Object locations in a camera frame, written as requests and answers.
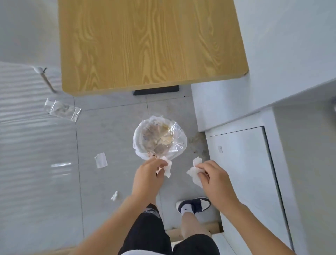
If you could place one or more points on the person's right hand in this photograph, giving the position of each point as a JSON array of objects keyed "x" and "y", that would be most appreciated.
[{"x": 219, "y": 186}]

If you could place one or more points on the person's left hand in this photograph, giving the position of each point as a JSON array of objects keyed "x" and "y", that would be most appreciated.
[{"x": 144, "y": 181}]

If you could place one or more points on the person's right fingers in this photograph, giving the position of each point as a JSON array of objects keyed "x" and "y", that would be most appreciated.
[{"x": 204, "y": 170}]

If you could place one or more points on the person's left fingers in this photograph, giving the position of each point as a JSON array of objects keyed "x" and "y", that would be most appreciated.
[{"x": 157, "y": 165}]

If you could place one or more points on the white tissue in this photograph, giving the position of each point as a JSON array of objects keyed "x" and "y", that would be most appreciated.
[
  {"x": 167, "y": 168},
  {"x": 193, "y": 174}
]

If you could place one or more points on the person's left forearm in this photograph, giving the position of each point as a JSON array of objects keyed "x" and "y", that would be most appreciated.
[{"x": 115, "y": 226}]

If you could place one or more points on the person's right forearm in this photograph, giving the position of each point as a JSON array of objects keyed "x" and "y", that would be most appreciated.
[{"x": 252, "y": 228}]

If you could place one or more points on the trash bin with clear bag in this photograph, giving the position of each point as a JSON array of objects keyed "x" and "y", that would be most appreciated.
[{"x": 160, "y": 136}]

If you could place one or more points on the navy and white right shoe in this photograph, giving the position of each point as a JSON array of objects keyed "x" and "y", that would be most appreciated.
[{"x": 195, "y": 205}]

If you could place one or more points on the navy and white shoe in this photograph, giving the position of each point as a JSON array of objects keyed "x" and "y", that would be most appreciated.
[
  {"x": 195, "y": 205},
  {"x": 152, "y": 211}
]

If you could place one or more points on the white cabinet door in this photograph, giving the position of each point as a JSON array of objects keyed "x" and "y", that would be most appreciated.
[{"x": 241, "y": 178}]

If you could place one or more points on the navy and white left shoe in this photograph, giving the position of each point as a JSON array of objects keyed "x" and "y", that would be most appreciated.
[{"x": 152, "y": 211}]

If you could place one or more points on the white sock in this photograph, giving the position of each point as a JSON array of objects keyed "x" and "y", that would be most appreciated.
[{"x": 189, "y": 216}]

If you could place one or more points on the small white paper scrap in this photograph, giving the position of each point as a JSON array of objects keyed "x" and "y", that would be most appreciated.
[{"x": 114, "y": 196}]

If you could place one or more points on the person's right leg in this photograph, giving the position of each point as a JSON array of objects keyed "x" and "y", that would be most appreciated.
[{"x": 193, "y": 227}]

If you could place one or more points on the black shorts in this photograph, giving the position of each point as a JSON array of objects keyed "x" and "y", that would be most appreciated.
[{"x": 149, "y": 236}]

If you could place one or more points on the black table foot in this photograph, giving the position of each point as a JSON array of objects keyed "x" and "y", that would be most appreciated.
[{"x": 156, "y": 90}]

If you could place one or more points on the clear plastic wrapper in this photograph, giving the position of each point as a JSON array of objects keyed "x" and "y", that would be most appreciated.
[{"x": 61, "y": 109}]

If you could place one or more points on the white counter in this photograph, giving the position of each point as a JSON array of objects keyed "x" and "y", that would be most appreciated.
[{"x": 262, "y": 65}]

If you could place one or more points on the light wooden table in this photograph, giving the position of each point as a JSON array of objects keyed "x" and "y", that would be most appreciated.
[{"x": 149, "y": 42}]

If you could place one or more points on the white furniture leg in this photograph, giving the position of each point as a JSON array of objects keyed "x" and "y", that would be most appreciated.
[{"x": 47, "y": 80}]

